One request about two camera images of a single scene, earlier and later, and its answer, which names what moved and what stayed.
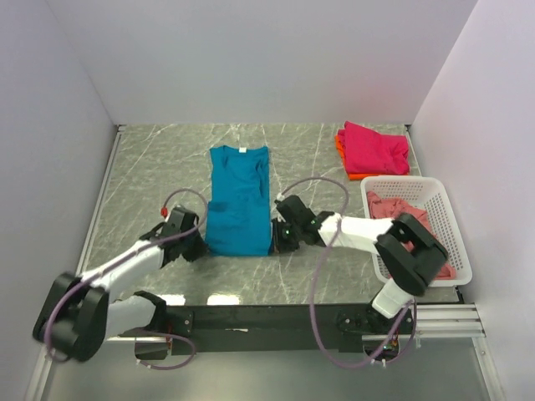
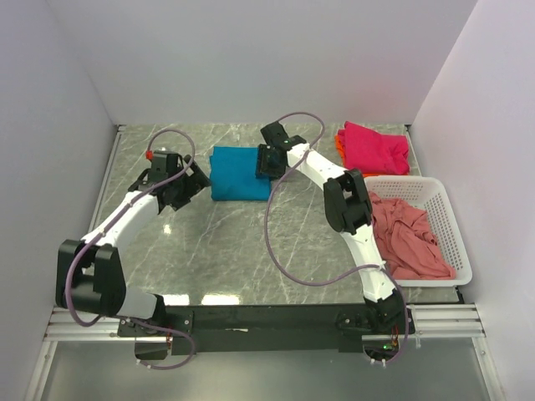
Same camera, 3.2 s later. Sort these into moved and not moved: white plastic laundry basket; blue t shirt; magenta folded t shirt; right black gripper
Moved: blue t shirt; right black gripper
Not moved: white plastic laundry basket; magenta folded t shirt
